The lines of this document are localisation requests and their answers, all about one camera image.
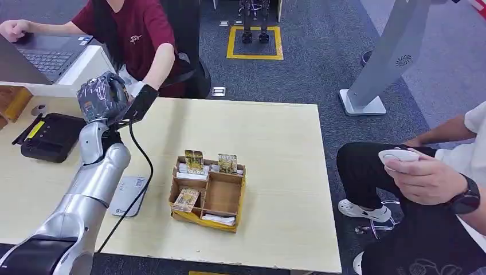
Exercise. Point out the black robot legs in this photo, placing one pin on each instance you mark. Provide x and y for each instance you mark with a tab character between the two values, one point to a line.
247	26

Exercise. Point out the white handheld controller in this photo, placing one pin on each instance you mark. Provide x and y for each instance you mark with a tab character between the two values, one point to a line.
396	155

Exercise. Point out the person's right hand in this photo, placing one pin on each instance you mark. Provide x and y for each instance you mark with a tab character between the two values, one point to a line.
413	143
13	29

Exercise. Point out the person's left hand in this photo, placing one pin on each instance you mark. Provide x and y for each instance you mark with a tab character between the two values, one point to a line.
429	182

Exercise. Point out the red white striped object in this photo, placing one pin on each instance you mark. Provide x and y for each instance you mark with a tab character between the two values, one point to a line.
479	5

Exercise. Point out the black wristwatch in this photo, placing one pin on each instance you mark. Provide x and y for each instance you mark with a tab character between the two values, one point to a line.
467	197

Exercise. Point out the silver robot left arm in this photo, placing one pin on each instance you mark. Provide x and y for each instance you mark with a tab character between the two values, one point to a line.
91	189

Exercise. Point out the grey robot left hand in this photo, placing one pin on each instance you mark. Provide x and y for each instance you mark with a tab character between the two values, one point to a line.
102	98

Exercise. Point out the grey card reader pad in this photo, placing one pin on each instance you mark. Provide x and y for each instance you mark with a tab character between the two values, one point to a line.
127	193

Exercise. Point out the yellow floor tape strip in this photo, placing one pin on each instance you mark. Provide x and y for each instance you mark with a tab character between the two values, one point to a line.
205	273

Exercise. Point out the dark grey laptop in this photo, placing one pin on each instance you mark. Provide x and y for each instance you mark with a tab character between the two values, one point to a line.
45	59

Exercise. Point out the printed trading card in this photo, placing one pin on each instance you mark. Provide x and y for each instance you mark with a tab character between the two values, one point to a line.
186	200
194	161
227	163

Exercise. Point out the white desk counter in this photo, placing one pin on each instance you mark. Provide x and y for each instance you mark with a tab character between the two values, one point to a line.
81	64

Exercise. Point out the dark round object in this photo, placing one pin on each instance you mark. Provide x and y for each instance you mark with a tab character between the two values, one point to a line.
366	58

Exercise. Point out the white floor stand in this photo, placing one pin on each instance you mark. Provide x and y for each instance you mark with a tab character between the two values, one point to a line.
387	53

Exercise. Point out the black office chair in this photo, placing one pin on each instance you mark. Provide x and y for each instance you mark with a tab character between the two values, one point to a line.
190	38

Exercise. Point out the black device yellow label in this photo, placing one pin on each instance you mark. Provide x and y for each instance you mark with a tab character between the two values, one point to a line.
51	140

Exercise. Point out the chrome chair base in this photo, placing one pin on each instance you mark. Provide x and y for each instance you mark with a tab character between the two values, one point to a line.
376	227

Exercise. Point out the person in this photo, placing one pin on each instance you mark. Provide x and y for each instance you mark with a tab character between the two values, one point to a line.
364	174
140	38

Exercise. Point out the wooden card box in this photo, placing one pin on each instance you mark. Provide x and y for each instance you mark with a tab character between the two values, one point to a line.
224	195

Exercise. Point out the brown wooden box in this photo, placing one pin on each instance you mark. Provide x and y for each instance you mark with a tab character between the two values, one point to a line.
13	104

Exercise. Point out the small grey round object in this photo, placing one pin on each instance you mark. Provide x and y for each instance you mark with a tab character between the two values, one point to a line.
38	110

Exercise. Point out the white card stack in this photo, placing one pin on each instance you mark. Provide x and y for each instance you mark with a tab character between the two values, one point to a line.
218	219
190	174

